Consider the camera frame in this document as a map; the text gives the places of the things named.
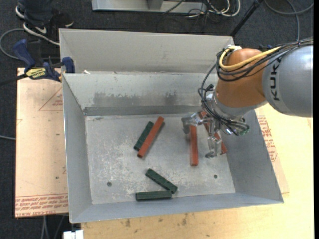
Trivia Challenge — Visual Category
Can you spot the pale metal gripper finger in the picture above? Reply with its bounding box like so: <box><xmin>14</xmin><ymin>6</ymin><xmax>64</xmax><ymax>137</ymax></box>
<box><xmin>204</xmin><ymin>133</ymin><xmax>223</xmax><ymax>159</ymax></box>
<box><xmin>181</xmin><ymin>113</ymin><xmax>200</xmax><ymax>134</ymax></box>

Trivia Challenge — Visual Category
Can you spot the red-brown flat block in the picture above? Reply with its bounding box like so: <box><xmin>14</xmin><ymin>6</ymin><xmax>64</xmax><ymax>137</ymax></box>
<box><xmin>199</xmin><ymin>111</ymin><xmax>228</xmax><ymax>155</ymax></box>
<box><xmin>189</xmin><ymin>124</ymin><xmax>199</xmax><ymax>167</ymax></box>
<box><xmin>137</xmin><ymin>116</ymin><xmax>165</xmax><ymax>159</ymax></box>

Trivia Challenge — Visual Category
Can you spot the dark green flat block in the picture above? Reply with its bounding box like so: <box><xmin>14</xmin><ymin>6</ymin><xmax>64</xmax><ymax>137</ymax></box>
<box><xmin>133</xmin><ymin>120</ymin><xmax>155</xmax><ymax>152</ymax></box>
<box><xmin>135</xmin><ymin>190</ymin><xmax>173</xmax><ymax>202</ymax></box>
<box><xmin>145</xmin><ymin>168</ymin><xmax>179</xmax><ymax>195</ymax></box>

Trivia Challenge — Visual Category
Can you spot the grey metal bin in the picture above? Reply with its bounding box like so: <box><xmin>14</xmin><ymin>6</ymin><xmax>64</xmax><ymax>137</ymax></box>
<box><xmin>59</xmin><ymin>28</ymin><xmax>284</xmax><ymax>224</ymax></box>

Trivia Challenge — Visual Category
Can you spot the brown cardboard board red print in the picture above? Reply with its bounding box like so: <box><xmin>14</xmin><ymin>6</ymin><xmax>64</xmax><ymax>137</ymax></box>
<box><xmin>14</xmin><ymin>67</ymin><xmax>291</xmax><ymax>219</ymax></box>

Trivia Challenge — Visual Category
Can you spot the person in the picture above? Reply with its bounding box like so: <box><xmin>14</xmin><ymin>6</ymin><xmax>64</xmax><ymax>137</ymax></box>
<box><xmin>15</xmin><ymin>0</ymin><xmax>75</xmax><ymax>46</ymax></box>

